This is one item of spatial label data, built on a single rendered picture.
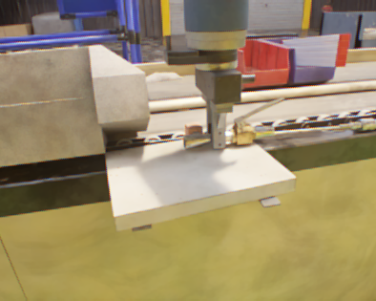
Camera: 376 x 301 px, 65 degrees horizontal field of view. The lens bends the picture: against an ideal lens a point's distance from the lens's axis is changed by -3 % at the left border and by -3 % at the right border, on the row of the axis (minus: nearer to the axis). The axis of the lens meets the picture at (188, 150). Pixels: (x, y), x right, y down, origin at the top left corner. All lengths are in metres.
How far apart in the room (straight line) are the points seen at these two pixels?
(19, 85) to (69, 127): 0.11
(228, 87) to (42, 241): 0.50
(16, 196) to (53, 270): 0.21
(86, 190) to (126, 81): 0.24
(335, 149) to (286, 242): 0.28
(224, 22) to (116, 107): 0.23
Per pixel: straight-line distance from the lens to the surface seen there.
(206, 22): 0.51
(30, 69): 0.60
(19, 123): 0.61
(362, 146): 0.84
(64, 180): 0.64
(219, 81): 0.50
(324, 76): 1.32
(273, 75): 1.19
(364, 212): 0.98
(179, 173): 0.53
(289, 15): 12.56
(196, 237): 0.76
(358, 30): 5.19
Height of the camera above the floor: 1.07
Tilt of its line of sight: 26 degrees down
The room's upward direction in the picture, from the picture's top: 2 degrees counter-clockwise
